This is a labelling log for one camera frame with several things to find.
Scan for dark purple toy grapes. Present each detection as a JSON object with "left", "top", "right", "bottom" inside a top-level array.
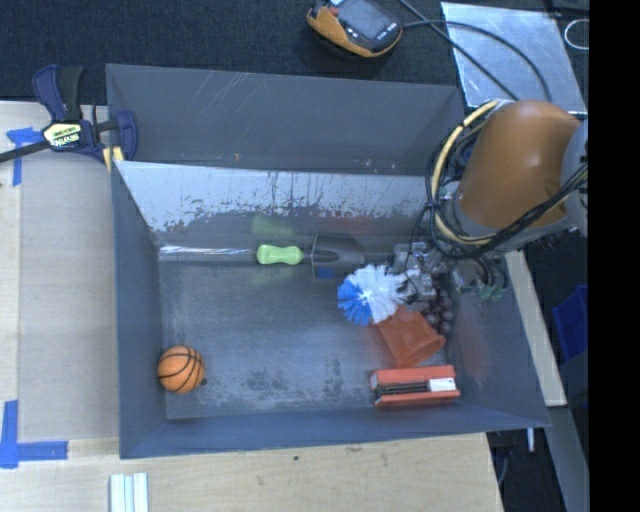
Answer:
[{"left": 423, "top": 278, "right": 456, "bottom": 337}]

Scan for blue and white brush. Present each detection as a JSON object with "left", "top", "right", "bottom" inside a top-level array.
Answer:
[{"left": 336, "top": 263, "right": 409, "bottom": 328}]

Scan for orange plastic cup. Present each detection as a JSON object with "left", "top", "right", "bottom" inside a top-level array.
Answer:
[{"left": 375, "top": 306, "right": 447, "bottom": 369}]

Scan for red stapler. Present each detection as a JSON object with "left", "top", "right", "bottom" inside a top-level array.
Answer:
[{"left": 369, "top": 363, "right": 462, "bottom": 409}]

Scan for grey metal bin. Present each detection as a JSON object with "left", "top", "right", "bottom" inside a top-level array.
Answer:
[{"left": 104, "top": 63, "right": 553, "bottom": 461}]

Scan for orange toy basketball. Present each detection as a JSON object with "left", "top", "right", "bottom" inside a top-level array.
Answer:
[{"left": 156, "top": 344, "right": 207, "bottom": 396}]

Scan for pale wood board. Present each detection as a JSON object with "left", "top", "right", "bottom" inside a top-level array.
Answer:
[{"left": 17, "top": 153, "right": 121, "bottom": 442}]

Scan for green handled tool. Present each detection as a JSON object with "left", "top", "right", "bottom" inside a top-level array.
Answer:
[{"left": 255, "top": 242, "right": 306, "bottom": 268}]

